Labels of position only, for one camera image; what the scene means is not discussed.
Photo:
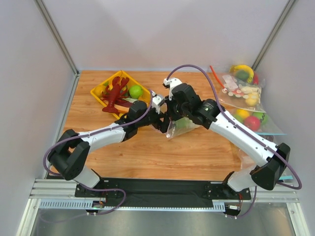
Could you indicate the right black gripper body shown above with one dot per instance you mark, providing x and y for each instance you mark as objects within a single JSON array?
[{"x": 173, "y": 111}]

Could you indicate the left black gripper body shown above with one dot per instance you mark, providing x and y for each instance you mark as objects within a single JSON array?
[{"x": 158, "y": 118}]

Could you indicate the fake green cabbage leaf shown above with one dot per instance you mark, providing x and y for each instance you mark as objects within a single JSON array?
[{"x": 185, "y": 123}]

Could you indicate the clear zip top bag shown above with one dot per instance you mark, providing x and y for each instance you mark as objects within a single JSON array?
[{"x": 173, "y": 131}]

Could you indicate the green fake apple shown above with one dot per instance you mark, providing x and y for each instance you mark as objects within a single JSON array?
[{"x": 135, "y": 91}]

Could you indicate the red fake lobster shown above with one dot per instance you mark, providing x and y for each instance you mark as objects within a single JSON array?
[{"x": 115, "y": 94}]

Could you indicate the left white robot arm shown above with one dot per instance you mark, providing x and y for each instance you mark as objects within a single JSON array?
[{"x": 68, "y": 156}]

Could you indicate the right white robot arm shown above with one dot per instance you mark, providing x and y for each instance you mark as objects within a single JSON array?
[{"x": 268, "y": 156}]

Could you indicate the bag with mixed food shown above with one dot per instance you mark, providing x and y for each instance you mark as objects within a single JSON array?
[{"x": 239, "y": 93}]

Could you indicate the fake yellow banana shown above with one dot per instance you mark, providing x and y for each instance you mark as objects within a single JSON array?
[{"x": 243, "y": 73}]

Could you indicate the bag with yellow-green fruit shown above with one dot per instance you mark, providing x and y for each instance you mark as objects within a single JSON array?
[{"x": 258, "y": 122}]

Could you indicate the blue-zip clear bag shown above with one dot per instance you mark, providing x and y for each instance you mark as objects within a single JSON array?
[{"x": 247, "y": 162}]

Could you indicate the yellow plastic tray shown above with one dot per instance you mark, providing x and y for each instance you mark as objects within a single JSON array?
[{"x": 146, "y": 96}]

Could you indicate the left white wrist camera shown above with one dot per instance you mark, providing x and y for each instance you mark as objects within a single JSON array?
[{"x": 157, "y": 102}]

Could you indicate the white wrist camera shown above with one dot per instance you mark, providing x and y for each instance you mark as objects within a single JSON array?
[
  {"x": 157, "y": 102},
  {"x": 171, "y": 83}
]

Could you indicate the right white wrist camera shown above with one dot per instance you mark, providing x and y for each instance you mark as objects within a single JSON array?
[{"x": 171, "y": 83}]

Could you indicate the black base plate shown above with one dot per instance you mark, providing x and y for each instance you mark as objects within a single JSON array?
[{"x": 172, "y": 193}]

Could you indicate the aluminium frame rail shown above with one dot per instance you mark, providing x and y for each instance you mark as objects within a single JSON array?
[{"x": 56, "y": 193}]

